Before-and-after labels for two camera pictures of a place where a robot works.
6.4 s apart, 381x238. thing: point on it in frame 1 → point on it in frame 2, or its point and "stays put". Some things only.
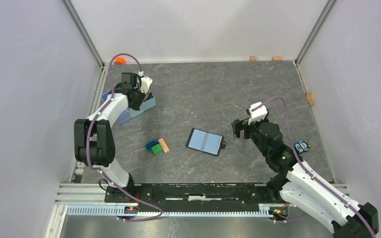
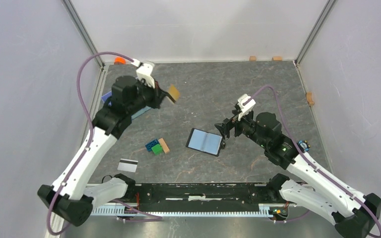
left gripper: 136,106 → 158,95
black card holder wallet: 205,142 stays put
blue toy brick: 151,144 stays put
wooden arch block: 309,98 stays put
